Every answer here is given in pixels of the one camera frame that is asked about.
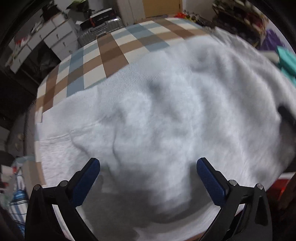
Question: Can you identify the white drawer desk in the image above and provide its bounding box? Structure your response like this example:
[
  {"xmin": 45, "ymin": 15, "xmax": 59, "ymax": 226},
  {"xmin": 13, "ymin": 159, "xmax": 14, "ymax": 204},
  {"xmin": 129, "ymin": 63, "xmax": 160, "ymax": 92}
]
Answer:
[{"xmin": 5, "ymin": 13, "xmax": 79, "ymax": 73}]

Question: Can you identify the light grey hoodie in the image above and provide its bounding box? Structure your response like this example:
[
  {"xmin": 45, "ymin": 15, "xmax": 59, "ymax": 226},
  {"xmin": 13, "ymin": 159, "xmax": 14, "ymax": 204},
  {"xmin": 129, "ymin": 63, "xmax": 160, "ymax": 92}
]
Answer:
[{"xmin": 37, "ymin": 30, "xmax": 295, "ymax": 240}]

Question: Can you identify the purple bag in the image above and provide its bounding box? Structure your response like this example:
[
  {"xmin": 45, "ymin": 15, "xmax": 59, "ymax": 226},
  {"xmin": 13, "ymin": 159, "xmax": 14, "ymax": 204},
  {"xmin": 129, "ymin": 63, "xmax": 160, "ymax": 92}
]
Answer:
[{"xmin": 259, "ymin": 29, "xmax": 287, "ymax": 52}]

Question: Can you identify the black red box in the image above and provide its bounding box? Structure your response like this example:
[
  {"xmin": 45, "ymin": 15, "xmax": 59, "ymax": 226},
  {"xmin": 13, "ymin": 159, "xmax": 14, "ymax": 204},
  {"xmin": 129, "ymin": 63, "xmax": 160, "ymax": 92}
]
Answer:
[{"xmin": 80, "ymin": 8, "xmax": 116, "ymax": 30}]

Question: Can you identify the teal folded sweatshirt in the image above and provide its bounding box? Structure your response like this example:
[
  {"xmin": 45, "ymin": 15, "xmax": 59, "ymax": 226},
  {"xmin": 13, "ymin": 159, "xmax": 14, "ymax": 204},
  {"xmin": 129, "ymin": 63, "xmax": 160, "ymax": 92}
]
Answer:
[{"xmin": 276, "ymin": 46, "xmax": 296, "ymax": 85}]

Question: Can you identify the checkered bed sheet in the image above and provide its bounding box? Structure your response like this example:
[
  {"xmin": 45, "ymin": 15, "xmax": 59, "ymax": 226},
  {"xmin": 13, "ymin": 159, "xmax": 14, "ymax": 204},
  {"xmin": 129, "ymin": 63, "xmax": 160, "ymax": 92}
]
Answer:
[{"xmin": 36, "ymin": 18, "xmax": 215, "ymax": 193}]

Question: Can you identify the orange plastic bag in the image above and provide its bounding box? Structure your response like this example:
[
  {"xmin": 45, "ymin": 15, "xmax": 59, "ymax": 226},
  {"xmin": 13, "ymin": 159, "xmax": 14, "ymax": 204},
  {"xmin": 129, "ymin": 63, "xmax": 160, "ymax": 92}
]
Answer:
[{"xmin": 174, "ymin": 12, "xmax": 190, "ymax": 19}]

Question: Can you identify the silver lying suitcase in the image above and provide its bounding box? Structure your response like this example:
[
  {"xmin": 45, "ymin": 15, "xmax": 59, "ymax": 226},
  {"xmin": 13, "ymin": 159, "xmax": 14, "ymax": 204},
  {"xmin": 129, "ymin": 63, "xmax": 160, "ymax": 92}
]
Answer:
[{"xmin": 77, "ymin": 17, "xmax": 124, "ymax": 47}]

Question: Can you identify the blue plaid bag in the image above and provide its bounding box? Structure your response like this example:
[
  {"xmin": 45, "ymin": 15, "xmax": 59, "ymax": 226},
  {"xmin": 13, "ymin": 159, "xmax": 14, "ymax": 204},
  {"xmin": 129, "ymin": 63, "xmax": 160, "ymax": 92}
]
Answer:
[{"xmin": 9, "ymin": 169, "xmax": 29, "ymax": 236}]

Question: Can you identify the white upright suitcase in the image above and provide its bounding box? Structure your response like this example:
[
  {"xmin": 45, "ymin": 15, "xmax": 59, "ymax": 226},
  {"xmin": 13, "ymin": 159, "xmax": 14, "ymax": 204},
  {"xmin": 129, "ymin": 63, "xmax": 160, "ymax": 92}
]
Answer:
[{"xmin": 116, "ymin": 0, "xmax": 145, "ymax": 27}]

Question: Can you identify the shoe rack with shoes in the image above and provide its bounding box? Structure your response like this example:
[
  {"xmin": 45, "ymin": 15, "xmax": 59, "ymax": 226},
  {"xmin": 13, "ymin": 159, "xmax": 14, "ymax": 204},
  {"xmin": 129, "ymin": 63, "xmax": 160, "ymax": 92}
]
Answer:
[{"xmin": 212, "ymin": 1, "xmax": 269, "ymax": 48}]

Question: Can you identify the wooden door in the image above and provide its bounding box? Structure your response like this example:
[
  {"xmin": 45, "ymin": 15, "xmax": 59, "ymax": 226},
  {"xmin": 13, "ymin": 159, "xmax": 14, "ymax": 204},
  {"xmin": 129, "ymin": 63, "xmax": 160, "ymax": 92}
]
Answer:
[{"xmin": 142, "ymin": 0, "xmax": 182, "ymax": 18}]

